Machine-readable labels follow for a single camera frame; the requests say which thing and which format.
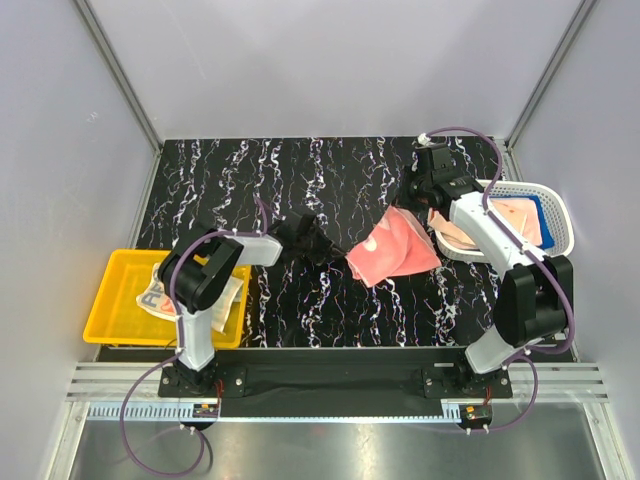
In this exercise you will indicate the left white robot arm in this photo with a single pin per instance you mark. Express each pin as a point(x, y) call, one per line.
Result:
point(200, 265)

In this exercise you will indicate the white perforated plastic basket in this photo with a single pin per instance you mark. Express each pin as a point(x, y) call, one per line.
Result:
point(554, 208)

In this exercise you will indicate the pink patterned towel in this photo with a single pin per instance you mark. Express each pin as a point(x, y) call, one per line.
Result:
point(397, 246)

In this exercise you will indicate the blue folded towel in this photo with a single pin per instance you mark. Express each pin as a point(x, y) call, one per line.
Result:
point(547, 240)

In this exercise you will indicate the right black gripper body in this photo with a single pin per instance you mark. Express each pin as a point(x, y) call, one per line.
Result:
point(414, 189)

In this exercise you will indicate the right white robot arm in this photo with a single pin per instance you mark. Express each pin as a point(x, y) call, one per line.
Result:
point(533, 310)

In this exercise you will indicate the yellow plastic tray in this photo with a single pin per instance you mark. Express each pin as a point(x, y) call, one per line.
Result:
point(115, 318)

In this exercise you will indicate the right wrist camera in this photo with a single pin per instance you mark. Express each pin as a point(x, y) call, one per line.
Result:
point(424, 141)

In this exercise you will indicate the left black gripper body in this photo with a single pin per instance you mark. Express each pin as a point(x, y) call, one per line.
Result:
point(313, 245)

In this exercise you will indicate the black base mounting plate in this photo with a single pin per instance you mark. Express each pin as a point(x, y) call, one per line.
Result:
point(375, 383)

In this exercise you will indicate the slotted white cable duct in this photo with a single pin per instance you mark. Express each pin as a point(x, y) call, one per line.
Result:
point(154, 411)

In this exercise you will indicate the orange fox pattern towel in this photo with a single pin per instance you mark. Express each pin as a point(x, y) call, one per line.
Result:
point(521, 213)

